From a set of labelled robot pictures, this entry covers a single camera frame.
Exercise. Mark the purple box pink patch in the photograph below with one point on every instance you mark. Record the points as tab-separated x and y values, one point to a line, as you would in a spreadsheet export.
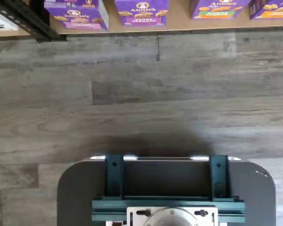
80	20

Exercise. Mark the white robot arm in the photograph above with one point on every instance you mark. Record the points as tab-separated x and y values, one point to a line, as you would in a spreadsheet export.
172	219

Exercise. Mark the wooden shelf board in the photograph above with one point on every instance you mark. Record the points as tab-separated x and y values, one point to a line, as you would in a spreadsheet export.
7	33
179	27

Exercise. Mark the purple box green patch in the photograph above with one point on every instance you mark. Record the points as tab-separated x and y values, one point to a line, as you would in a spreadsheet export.
217	10

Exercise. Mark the black metal shelf rack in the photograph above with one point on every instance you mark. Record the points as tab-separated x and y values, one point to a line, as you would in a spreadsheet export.
30	21

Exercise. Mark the purple box orange patch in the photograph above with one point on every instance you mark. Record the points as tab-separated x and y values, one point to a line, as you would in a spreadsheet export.
273	11

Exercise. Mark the dark grey mobile base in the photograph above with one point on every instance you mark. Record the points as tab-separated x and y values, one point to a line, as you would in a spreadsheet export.
75	193

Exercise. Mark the white mounting plate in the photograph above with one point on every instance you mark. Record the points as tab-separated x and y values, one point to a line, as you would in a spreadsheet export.
134	216

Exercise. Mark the teal metal frame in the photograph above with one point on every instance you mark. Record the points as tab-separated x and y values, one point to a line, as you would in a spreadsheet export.
113	179

